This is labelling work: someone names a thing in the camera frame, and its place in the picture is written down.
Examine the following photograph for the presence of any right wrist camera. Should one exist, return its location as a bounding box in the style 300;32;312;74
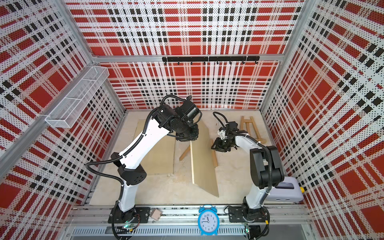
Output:
218;121;239;139

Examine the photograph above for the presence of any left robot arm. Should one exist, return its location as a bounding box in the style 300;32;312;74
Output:
85;95;202;224

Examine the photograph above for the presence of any white wire mesh basket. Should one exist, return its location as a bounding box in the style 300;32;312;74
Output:
45;66;109;129

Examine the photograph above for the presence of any blue alarm clock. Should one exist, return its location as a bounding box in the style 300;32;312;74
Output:
198;205;220;236

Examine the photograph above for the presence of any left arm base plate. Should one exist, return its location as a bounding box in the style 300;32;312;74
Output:
108;206;151;224

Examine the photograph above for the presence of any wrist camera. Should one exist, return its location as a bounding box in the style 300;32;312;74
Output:
218;121;239;139
179;100;201;123

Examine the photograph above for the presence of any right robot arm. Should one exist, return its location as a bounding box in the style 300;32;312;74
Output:
211;112;285;222

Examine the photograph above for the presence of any lavender toaster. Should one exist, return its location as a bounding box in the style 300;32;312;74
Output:
266;177;304;203

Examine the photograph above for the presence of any small wooden easel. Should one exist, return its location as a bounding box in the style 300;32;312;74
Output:
240;116;267;144

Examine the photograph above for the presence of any wooden board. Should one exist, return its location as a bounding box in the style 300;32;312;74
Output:
121;120;176;175
191;121;219;197

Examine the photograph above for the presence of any right wooden easel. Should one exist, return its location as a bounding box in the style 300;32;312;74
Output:
179;139;219;168

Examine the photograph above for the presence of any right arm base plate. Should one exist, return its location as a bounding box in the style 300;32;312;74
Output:
228;206;270;224

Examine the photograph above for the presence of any black hook rail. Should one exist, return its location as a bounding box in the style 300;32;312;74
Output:
162;56;261;64

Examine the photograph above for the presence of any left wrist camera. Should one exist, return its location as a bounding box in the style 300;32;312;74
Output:
179;100;201;123

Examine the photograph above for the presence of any small brown square block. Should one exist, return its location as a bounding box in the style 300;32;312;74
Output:
150;209;163;221

